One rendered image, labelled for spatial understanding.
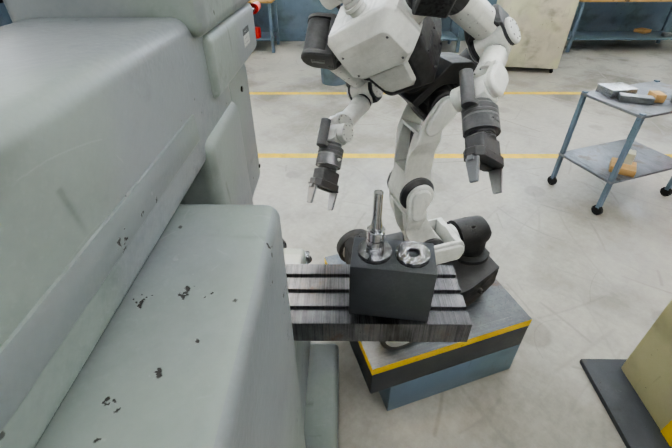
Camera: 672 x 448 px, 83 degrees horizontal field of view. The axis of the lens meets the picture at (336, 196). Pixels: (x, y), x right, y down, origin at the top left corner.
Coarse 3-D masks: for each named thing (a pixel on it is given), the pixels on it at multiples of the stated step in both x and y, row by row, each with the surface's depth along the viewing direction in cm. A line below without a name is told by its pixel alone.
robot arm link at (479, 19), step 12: (480, 0) 100; (468, 12) 100; (480, 12) 102; (492, 12) 104; (504, 12) 108; (468, 24) 104; (480, 24) 104; (492, 24) 106; (504, 24) 106; (516, 24) 109; (468, 36) 111; (480, 36) 109; (516, 36) 107; (468, 48) 114
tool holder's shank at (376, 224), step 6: (378, 192) 91; (378, 198) 90; (378, 204) 91; (378, 210) 92; (372, 216) 95; (378, 216) 93; (372, 222) 95; (378, 222) 94; (372, 228) 96; (378, 228) 95
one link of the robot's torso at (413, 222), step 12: (420, 192) 142; (432, 192) 145; (396, 204) 157; (408, 204) 145; (420, 204) 145; (396, 216) 165; (408, 216) 148; (420, 216) 149; (408, 228) 156; (420, 228) 160; (408, 240) 166; (420, 240) 164; (432, 240) 165
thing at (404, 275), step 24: (360, 240) 106; (360, 264) 98; (384, 264) 98; (408, 264) 97; (432, 264) 98; (360, 288) 102; (384, 288) 100; (408, 288) 99; (432, 288) 98; (360, 312) 107; (384, 312) 106; (408, 312) 104
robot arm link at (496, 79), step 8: (480, 64) 102; (488, 64) 98; (496, 64) 95; (480, 72) 102; (488, 72) 94; (496, 72) 93; (504, 72) 97; (488, 80) 92; (496, 80) 92; (504, 80) 96; (488, 88) 92; (496, 88) 92; (504, 88) 94; (496, 96) 94
